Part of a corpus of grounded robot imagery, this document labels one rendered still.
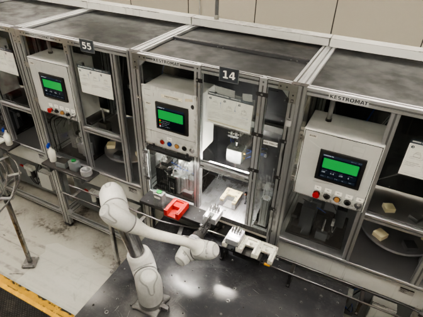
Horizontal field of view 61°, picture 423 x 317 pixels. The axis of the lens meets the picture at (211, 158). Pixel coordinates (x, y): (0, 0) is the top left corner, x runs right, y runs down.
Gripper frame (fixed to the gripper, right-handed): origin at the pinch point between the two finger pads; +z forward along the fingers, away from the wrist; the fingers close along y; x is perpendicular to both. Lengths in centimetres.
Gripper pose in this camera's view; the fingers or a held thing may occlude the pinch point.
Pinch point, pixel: (209, 219)
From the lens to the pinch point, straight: 250.8
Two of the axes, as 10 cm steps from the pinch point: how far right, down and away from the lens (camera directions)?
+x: -8.9, -2.7, 3.5
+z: 4.5, -5.1, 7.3
